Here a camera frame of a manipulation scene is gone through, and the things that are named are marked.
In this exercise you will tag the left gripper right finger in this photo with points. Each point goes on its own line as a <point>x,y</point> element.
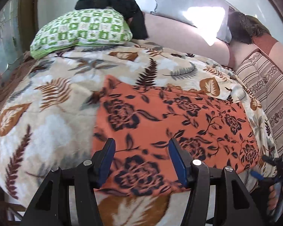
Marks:
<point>217,196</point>

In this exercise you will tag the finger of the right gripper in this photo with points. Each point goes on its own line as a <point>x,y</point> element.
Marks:
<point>272,161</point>
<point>261,179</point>

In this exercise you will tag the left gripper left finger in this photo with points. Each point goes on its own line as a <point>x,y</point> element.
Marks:
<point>50,204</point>

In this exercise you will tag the orange black floral garment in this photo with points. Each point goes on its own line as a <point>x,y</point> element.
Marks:
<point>142,120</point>

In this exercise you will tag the striped beige floral cushion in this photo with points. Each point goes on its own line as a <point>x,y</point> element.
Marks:
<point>265,81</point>

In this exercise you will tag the beige leaf pattern blanket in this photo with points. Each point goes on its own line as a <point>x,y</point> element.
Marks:
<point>48,115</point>

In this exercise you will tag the stained glass door panel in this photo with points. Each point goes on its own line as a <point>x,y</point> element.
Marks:
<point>11,52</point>

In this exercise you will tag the pink sofa backrest cushion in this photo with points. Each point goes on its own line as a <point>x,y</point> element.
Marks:
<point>186,39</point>

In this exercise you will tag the green white patterned pillow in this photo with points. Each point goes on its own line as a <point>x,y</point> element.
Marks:
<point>87,27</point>

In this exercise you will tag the white lavender pillow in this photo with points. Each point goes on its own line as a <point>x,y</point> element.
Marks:
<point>210,17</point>

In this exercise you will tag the black garment on pillow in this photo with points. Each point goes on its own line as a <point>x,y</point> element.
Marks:
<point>128,8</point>

